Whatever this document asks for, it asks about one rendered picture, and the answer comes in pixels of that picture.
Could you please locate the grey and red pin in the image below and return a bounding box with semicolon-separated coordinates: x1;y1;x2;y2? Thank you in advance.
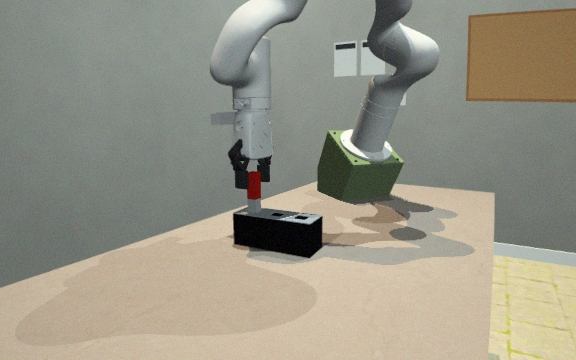
247;171;261;213

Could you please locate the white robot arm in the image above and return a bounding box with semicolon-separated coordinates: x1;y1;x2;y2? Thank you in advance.
210;0;440;162

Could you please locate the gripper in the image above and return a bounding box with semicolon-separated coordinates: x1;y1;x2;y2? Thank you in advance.
228;112;273;189

